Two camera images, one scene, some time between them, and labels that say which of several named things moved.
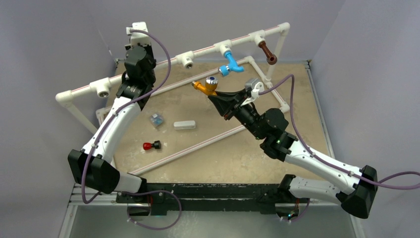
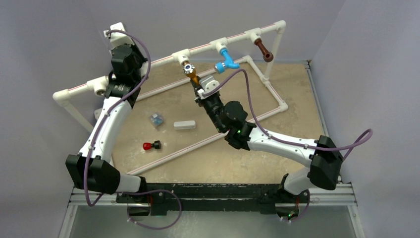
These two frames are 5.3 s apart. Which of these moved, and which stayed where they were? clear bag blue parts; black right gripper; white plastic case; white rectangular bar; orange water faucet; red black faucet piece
Moved: black right gripper; orange water faucet; white rectangular bar
Stayed: white plastic case; red black faucet piece; clear bag blue parts
